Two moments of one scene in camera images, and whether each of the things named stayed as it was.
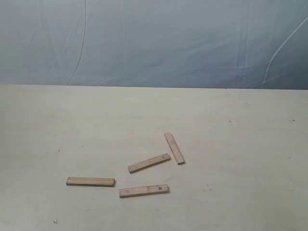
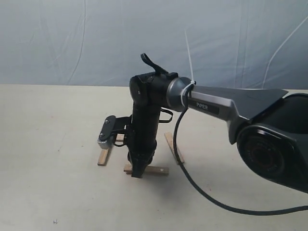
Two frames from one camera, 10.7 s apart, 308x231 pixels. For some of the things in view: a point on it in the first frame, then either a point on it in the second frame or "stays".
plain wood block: x=175 y=149 stays
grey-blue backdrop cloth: x=219 y=44 stays
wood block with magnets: x=148 y=163 -> x=120 y=137
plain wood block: x=91 y=181 -> x=102 y=157
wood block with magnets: x=150 y=190 -> x=148 y=171
